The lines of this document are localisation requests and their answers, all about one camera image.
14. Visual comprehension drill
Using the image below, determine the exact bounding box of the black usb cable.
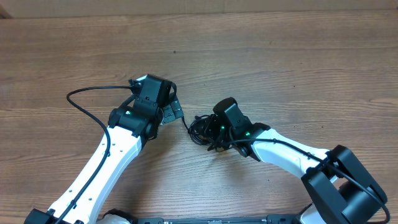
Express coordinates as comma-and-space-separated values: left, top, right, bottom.
180, 114, 215, 146

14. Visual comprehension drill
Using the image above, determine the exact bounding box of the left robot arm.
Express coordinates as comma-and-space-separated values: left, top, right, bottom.
25, 75, 183, 224

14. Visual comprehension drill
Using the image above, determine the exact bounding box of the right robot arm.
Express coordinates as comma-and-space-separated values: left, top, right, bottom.
195, 97, 391, 224

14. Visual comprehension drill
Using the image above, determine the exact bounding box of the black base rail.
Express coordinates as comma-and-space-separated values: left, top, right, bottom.
99, 208, 302, 224

